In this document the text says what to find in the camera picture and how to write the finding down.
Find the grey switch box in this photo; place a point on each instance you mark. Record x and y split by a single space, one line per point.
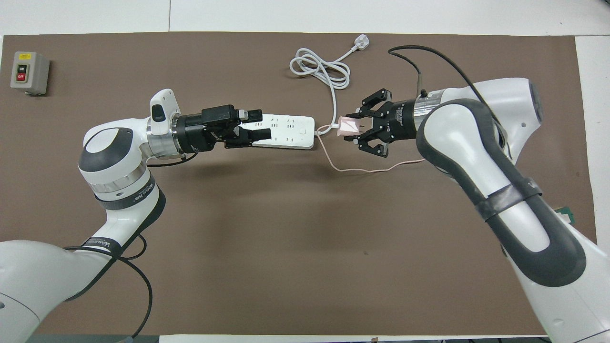
33 74

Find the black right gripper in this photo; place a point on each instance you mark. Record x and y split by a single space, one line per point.
400 121

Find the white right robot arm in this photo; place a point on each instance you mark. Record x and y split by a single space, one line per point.
514 190

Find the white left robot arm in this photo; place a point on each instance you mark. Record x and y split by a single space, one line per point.
114 157

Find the white power strip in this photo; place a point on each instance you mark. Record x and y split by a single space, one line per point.
290 131

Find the brown table mat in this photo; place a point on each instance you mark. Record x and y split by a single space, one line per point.
305 238

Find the pink charger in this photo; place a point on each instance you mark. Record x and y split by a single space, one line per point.
349 126

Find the green knife switch block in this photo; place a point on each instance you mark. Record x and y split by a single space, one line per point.
567 214

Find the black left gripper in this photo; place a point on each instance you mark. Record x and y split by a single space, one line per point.
195 133

